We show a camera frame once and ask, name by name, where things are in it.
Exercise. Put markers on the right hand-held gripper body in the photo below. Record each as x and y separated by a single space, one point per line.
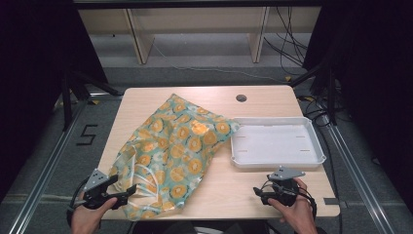
284 187

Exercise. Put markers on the black metal stand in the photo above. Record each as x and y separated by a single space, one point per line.
330 94
67 100

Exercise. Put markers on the person's left hand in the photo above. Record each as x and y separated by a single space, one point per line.
87 216

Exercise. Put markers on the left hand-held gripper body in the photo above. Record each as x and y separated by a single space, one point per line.
95 190

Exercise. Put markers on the person's right hand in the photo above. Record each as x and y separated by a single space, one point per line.
298 214

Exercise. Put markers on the light wooden desk frame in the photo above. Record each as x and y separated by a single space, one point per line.
139 35

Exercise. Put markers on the white plastic tray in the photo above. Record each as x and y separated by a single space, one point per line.
276 143

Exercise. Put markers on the orange print fabric bag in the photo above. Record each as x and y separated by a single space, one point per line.
175 139

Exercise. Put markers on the aluminium floor rail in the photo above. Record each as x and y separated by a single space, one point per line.
357 182
48 175

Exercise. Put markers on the grey tape strip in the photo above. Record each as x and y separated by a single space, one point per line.
331 201

